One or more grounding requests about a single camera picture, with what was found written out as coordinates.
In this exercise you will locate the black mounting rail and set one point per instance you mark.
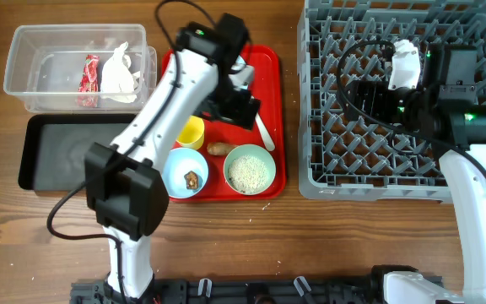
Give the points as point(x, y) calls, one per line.
point(350, 290)

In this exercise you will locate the green bowl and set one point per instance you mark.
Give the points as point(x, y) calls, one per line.
point(254, 150)

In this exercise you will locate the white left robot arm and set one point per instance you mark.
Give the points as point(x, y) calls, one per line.
point(123, 180)

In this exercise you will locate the red serving tray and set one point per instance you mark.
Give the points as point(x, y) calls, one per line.
point(266, 88)

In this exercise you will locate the brown food scrap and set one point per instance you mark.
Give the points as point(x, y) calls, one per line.
point(192, 180)

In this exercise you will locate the black plastic tray bin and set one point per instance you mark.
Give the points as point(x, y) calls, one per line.
point(55, 146)

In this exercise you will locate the carrot piece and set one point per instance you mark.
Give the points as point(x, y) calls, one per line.
point(220, 149)

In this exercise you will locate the white plastic spoon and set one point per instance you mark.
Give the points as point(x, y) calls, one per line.
point(266, 137)

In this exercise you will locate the light blue bowl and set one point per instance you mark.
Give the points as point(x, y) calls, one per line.
point(179, 162)

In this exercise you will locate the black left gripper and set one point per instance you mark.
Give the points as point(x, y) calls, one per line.
point(231, 112)

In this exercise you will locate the white rice pile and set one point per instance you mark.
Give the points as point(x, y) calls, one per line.
point(248, 174)

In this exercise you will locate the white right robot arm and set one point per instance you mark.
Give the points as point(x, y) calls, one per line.
point(433, 97)

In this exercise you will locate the red candy wrapper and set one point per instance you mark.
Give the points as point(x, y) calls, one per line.
point(89, 82)

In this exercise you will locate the grey dishwasher rack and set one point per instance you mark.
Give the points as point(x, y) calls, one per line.
point(368, 158)

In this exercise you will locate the clear plastic bin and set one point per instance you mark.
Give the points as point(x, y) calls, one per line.
point(46, 64)

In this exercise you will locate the yellow plastic cup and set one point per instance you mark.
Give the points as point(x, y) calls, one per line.
point(193, 134)

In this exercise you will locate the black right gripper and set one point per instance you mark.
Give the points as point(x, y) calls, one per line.
point(375, 91)

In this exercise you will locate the white napkin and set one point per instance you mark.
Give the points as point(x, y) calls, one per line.
point(117, 82)

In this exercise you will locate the light blue plate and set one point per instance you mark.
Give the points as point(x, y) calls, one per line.
point(240, 66)

